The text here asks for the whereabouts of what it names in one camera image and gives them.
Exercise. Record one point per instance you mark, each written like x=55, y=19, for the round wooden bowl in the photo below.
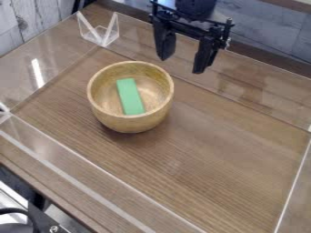
x=155, y=86

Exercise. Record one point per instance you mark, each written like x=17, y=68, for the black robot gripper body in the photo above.
x=193, y=18

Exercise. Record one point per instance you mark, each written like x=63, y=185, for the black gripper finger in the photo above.
x=164, y=39
x=205, y=53

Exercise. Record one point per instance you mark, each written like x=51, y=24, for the green rectangular block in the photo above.
x=129, y=97

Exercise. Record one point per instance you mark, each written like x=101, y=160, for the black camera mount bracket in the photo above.
x=47, y=225

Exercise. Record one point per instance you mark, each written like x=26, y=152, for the clear acrylic corner bracket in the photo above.
x=99, y=35

